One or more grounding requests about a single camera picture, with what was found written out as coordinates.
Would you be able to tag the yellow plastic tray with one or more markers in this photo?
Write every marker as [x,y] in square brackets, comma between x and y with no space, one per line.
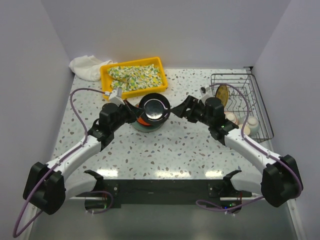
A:
[106,79]

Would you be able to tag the lemon print cloth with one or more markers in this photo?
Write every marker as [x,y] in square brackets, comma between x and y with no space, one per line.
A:
[133,78]

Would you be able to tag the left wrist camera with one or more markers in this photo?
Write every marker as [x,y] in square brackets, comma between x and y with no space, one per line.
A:
[115,96]

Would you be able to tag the white red patterned bowl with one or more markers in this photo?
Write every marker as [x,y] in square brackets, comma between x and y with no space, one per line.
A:
[231,117]

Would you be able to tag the pale green bowl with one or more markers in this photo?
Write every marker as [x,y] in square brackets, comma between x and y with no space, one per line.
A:
[254,125]

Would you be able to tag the glossy black plate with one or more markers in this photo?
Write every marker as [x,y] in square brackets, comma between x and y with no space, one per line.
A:
[156,109]

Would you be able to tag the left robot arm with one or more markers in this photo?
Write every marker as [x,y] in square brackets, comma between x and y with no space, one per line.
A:
[45,186]

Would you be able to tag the yellow patterned plate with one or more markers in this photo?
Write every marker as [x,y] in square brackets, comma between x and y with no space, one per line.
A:
[222,93]

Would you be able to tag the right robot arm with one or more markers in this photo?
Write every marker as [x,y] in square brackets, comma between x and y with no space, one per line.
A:
[278,180]

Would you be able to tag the large celadon green plate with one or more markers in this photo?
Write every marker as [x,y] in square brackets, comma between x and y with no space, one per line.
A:
[146,129]

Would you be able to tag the beige cup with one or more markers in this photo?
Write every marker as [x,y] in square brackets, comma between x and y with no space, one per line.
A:
[246,129]

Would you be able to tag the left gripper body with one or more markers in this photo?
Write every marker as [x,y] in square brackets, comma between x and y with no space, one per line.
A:
[125,115]

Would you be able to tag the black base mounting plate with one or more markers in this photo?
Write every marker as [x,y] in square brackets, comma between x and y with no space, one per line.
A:
[170,191]

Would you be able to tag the white cloth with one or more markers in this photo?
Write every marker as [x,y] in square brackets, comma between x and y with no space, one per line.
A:
[87,67]

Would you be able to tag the black wire dish rack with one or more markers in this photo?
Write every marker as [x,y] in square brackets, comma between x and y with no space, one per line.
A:
[244,96]

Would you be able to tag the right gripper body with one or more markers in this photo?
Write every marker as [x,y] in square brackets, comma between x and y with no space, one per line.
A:
[198,113]

